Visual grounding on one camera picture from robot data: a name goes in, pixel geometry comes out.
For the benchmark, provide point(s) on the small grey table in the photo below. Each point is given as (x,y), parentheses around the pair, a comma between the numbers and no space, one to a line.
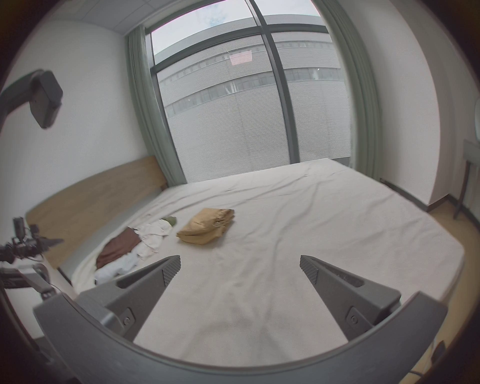
(470,157)

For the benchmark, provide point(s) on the cream white garment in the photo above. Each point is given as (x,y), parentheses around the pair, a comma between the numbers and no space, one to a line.
(153,236)

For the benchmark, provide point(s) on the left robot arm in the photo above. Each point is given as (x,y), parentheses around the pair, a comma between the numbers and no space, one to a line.
(30,279)

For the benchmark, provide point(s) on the pale blue garment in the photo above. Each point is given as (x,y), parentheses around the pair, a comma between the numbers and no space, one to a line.
(114,270)

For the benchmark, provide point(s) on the brown garment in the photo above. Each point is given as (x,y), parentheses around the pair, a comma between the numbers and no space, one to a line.
(118,249)

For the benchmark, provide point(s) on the tan shorts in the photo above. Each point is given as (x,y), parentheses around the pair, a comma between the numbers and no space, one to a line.
(204,227)

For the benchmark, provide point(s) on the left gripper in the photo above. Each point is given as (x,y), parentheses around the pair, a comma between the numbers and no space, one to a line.
(30,248)

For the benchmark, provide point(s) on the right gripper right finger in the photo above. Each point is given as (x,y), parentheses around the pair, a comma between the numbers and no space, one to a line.
(356,307)

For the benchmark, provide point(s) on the bed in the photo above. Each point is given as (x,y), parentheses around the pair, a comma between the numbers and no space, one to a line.
(300,225)

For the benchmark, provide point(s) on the green garment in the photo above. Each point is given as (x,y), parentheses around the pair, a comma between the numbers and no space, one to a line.
(170,221)

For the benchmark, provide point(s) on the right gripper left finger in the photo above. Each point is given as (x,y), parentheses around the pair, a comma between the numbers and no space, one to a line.
(123,303)

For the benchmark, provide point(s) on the blue-green curtain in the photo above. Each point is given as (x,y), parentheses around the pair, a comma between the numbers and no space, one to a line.
(153,112)
(356,93)

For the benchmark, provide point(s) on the window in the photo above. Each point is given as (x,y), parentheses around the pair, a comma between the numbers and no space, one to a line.
(243,112)

